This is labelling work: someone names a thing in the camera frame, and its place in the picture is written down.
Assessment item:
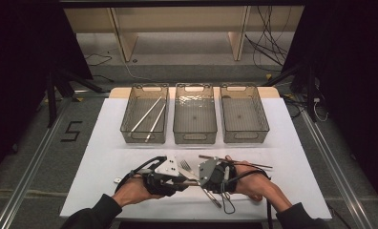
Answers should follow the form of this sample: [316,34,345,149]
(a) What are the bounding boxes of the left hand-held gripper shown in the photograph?
[142,155,190,197]

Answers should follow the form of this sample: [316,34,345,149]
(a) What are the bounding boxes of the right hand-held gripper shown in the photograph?
[199,156,239,194]

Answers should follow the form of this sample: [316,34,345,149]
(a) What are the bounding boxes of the silver metal fork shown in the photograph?
[179,159,223,210]

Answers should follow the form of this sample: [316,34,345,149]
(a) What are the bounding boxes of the silver metal knife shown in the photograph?
[177,166,223,204]

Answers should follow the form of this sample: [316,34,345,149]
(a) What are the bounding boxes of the white chopstick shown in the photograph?
[128,95,163,135]
[144,103,167,143]

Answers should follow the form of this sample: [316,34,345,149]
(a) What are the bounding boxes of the smoky clear plastic bin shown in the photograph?
[220,82,270,144]
[172,82,219,145]
[119,83,170,145]

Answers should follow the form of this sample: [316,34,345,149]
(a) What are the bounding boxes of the person's left hand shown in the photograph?
[115,177,166,208]

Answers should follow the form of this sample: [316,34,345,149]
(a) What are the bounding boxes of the person's right hand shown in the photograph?
[236,161,274,202]

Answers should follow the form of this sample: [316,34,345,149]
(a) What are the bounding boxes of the white table cover sheet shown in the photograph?
[60,96,333,220]

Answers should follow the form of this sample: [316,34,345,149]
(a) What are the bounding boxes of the black metal stand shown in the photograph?
[262,61,319,123]
[45,68,105,128]

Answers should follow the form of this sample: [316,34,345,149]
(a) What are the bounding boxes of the light wooden desk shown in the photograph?
[62,5,305,63]

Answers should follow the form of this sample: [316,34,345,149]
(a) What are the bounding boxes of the black curtain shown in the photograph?
[281,0,378,204]
[0,0,95,185]

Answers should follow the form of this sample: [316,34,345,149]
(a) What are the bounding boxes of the left hand-held gripper cable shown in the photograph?
[115,156,167,194]

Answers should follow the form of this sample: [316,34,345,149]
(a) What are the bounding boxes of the white floor cable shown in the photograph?
[123,60,153,82]

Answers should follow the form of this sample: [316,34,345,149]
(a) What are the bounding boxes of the aluminium floor rail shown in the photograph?
[300,108,374,229]
[0,98,74,229]

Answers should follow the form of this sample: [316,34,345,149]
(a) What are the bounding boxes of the black floor cable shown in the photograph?
[83,52,114,68]

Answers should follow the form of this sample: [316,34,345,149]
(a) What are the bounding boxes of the bunch of black floor cables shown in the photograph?
[243,5,293,73]

